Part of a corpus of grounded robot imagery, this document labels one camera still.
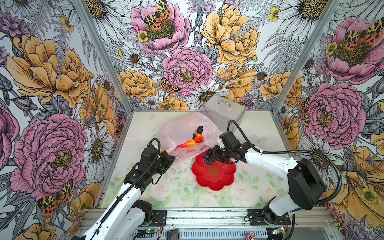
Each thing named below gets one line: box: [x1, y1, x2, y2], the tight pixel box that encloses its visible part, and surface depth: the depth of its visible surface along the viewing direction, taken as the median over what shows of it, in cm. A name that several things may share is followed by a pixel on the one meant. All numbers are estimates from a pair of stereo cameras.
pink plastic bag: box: [159, 112, 221, 164], surface depth 96 cm
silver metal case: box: [203, 94, 246, 132], surface depth 104 cm
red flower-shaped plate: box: [191, 152, 237, 191], surface depth 90 cm
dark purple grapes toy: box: [203, 153, 216, 166], surface depth 85 cm
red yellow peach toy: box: [195, 133, 203, 144], surface depth 104 cm
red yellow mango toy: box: [176, 139, 196, 149], surface depth 101 cm
